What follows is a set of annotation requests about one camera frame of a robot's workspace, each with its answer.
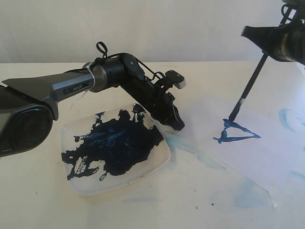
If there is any black paintbrush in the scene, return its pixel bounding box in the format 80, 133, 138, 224
229, 53, 268, 122

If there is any white square paint plate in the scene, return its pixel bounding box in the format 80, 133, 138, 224
61, 104, 171, 196

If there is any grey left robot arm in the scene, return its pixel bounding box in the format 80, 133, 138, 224
0, 53, 185, 156

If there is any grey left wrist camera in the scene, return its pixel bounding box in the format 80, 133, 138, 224
165, 70, 186, 89

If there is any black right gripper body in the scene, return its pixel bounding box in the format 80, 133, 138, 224
277, 23, 305, 64

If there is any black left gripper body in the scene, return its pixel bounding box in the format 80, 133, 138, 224
121, 78, 178, 118

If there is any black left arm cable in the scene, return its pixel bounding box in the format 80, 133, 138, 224
95, 42, 167, 83

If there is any white paper sheet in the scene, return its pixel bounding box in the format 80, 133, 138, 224
180, 96, 304, 193

